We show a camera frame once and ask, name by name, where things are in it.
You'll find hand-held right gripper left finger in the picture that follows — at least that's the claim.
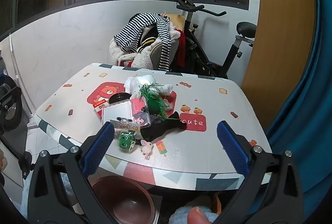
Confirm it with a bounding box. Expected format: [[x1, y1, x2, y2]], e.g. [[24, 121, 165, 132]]
[[27, 122, 115, 224]]

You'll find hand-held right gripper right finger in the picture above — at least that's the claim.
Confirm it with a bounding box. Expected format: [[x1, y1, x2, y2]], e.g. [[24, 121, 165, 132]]
[[217, 120, 304, 224]]

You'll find green frog toy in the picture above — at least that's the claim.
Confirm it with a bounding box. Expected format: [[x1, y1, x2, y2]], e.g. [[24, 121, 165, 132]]
[[117, 129, 137, 150]]

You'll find cartoon keychain tag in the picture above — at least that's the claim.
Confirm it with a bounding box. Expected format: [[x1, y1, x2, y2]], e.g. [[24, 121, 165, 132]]
[[110, 116, 140, 133]]

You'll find clear plastic box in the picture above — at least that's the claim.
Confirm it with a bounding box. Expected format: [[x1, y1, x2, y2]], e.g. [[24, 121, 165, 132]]
[[102, 100, 133, 126]]

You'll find red white packet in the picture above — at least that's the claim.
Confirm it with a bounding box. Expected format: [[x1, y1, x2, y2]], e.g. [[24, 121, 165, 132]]
[[93, 99, 109, 119]]

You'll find pink white bunny toy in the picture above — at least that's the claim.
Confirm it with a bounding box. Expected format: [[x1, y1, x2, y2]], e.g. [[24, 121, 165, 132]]
[[139, 139, 154, 156]]

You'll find black dotted glove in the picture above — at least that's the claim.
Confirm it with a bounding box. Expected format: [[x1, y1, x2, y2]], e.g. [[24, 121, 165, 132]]
[[149, 111, 188, 134], [140, 120, 169, 142]]

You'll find black round lid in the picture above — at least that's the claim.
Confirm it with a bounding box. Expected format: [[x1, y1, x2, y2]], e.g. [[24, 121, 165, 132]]
[[108, 93, 132, 106]]

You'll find pink photo card case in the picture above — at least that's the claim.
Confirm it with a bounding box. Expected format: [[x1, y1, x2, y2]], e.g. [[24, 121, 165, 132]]
[[129, 98, 151, 126]]

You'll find brown plastic bin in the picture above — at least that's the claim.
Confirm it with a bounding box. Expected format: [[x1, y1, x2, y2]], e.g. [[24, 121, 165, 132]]
[[90, 175, 156, 224]]

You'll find green tinsel ornament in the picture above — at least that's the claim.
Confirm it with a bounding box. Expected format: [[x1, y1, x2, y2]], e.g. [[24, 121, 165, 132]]
[[138, 82, 180, 121]]

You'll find person's right forearm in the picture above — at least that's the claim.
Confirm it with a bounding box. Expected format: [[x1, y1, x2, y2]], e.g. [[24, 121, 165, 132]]
[[168, 205, 219, 224]]

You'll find person's right hand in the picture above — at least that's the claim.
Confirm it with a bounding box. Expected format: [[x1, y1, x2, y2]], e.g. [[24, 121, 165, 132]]
[[187, 207, 209, 224]]

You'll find patterned folding table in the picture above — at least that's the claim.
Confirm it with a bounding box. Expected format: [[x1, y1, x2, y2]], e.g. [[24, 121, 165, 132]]
[[18, 63, 273, 191]]

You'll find cartoon printed table mat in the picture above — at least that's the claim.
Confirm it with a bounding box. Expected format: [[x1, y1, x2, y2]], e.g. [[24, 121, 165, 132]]
[[35, 63, 273, 162]]

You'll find orange object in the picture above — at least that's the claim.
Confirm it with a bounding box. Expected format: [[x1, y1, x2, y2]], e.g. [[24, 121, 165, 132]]
[[212, 191, 223, 214]]

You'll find white plastic bag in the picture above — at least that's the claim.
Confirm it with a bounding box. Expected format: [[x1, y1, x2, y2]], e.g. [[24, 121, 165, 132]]
[[124, 74, 174, 98]]

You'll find white fluffy garment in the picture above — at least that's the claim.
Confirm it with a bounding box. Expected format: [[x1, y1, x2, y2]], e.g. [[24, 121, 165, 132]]
[[109, 37, 154, 71]]

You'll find blue curtain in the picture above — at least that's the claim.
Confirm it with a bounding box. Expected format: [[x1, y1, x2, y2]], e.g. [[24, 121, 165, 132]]
[[265, 0, 332, 195]]

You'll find red cloth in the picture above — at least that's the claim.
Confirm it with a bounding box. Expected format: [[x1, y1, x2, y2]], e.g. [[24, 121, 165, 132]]
[[177, 29, 188, 67]]

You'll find black yellow striped jacket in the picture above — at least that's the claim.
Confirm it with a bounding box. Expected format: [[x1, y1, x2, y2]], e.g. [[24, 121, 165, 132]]
[[140, 32, 161, 53]]

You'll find black exercise bike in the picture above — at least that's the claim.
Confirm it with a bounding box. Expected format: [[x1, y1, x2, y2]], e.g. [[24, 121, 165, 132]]
[[172, 0, 257, 80]]

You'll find orange wooden panel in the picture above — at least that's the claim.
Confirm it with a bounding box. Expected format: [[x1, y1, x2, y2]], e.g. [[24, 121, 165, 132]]
[[241, 0, 320, 117]]

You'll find black white striped shirt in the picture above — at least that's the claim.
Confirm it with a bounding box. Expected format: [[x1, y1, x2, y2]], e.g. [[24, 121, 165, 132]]
[[114, 13, 172, 72]]

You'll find beige chair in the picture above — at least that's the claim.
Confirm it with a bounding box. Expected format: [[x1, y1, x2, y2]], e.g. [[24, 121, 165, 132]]
[[122, 13, 188, 71]]

